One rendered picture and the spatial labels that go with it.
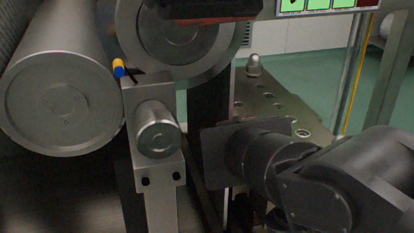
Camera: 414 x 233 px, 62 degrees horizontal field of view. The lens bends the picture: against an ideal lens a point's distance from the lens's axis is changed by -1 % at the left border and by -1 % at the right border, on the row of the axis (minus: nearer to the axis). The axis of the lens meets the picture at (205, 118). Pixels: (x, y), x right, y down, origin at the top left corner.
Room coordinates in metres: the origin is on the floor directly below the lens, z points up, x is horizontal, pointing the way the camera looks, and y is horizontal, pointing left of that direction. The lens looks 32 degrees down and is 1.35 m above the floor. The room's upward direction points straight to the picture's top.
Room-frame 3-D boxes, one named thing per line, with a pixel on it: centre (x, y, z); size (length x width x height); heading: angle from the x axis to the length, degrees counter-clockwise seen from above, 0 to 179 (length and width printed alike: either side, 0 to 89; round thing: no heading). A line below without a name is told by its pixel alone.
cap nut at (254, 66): (0.70, -0.10, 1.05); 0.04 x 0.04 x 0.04
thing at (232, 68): (0.47, 0.00, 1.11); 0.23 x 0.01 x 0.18; 15
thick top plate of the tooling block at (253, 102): (0.54, -0.10, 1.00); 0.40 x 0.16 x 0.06; 15
